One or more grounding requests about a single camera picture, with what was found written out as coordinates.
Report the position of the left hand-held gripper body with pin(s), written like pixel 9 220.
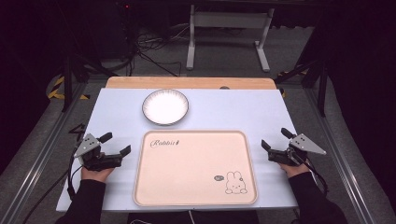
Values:
pixel 102 160

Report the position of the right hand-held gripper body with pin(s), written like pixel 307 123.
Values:
pixel 289 155

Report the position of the white plate with dark rim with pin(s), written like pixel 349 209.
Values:
pixel 165 107

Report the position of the beige tray with rabbit print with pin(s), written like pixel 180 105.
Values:
pixel 194 169

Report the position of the person's left hand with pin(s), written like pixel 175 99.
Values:
pixel 97 174

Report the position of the person's right hand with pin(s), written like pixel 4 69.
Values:
pixel 294 170

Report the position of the black stand legs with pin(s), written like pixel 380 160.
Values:
pixel 320 84

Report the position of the black tripod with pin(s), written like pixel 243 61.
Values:
pixel 67 84

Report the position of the yellow black floor tape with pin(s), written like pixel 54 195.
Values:
pixel 56 88

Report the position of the wooden table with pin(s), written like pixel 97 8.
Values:
pixel 186 83

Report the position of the dark equipment with red light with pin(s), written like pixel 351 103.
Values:
pixel 124 18

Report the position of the white metal stand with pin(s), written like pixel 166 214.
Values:
pixel 230 20

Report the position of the aluminium floor rail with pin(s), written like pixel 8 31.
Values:
pixel 40 155
pixel 339 155

